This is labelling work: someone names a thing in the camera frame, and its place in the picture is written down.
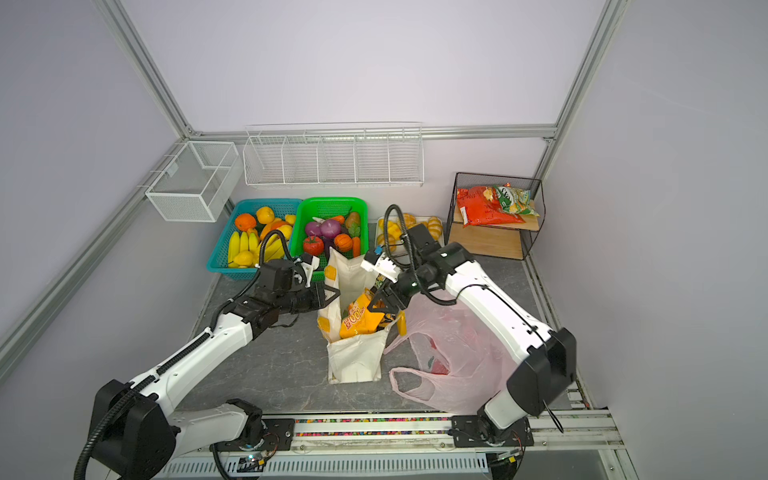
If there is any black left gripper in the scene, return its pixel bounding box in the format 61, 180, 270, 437
276, 280, 340, 315

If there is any yellow snack bag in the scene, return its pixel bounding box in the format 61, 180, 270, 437
339, 289, 391, 339

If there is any red toy tomato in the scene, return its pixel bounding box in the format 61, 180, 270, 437
303, 235, 325, 257

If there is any white canvas tote bag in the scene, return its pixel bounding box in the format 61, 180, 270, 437
317, 250, 406, 384

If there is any pink plastic grocery bag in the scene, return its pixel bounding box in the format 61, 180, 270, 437
384, 296, 517, 415

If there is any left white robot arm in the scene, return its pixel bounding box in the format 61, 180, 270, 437
73, 254, 340, 479

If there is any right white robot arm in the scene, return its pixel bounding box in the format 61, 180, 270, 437
362, 224, 577, 446

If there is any orange toy carrot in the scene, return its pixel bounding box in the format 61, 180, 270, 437
352, 237, 361, 258

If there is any orange toy pumpkin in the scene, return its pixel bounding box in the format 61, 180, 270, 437
334, 233, 354, 253

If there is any white bread tray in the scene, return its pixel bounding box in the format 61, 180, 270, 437
375, 213, 444, 257

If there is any yellow toy banana bunch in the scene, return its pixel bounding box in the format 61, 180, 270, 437
226, 232, 285, 269

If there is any striped toy bread loaf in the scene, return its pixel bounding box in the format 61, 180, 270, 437
377, 219, 402, 239

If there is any purple toy onion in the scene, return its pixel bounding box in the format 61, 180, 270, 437
320, 219, 342, 240
305, 221, 322, 237

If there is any brown toy potato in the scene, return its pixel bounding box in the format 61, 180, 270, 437
344, 211, 362, 238

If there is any yellow toy lemon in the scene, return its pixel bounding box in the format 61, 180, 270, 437
278, 224, 293, 241

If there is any yellow toy pear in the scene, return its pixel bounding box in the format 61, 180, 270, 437
232, 250, 256, 268

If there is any toy croissant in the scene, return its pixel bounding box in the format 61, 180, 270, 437
423, 216, 443, 241

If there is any green plastic basket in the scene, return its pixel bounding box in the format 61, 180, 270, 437
290, 197, 370, 257

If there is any yellow-orange toy citrus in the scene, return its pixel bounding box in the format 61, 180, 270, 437
256, 206, 276, 225

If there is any teal plastic basket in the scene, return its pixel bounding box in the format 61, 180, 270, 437
207, 198, 302, 281

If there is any orange toy tangerine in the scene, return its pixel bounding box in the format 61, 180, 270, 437
234, 213, 258, 232

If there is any red chip bag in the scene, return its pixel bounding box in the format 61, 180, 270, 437
456, 186, 525, 226

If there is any green snack bag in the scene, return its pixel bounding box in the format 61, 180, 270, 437
493, 184, 539, 217

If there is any black wire snack rack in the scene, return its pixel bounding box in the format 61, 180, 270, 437
446, 172, 546, 260

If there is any white wire wall shelf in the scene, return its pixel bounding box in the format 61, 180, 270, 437
243, 122, 425, 187

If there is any white mesh wall basket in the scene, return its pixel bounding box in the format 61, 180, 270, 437
145, 140, 244, 223

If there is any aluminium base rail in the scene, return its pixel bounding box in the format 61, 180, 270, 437
167, 405, 625, 458

